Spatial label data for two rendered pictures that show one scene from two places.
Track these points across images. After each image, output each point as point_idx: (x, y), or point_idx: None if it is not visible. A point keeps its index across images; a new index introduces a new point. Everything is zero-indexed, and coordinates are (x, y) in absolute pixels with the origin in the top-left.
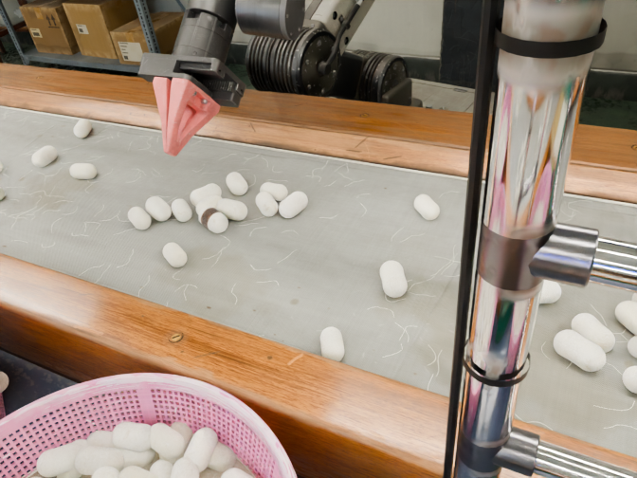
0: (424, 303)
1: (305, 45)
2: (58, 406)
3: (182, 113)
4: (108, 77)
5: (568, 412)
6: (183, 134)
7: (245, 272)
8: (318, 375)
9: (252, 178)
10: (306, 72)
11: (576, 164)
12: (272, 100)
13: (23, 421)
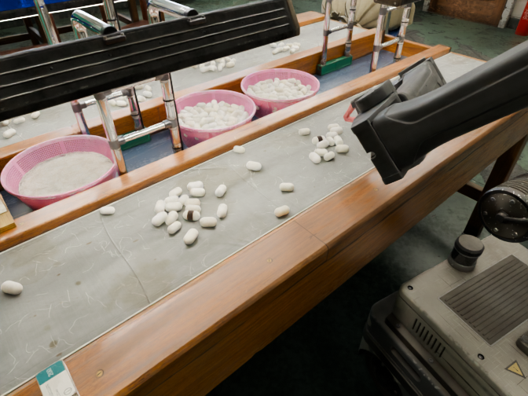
0: (241, 172)
1: (498, 189)
2: (253, 109)
3: (350, 109)
4: (489, 124)
5: (185, 180)
6: (351, 118)
7: (287, 144)
8: (226, 139)
9: (350, 156)
10: (488, 203)
11: (273, 232)
12: (418, 166)
13: (252, 105)
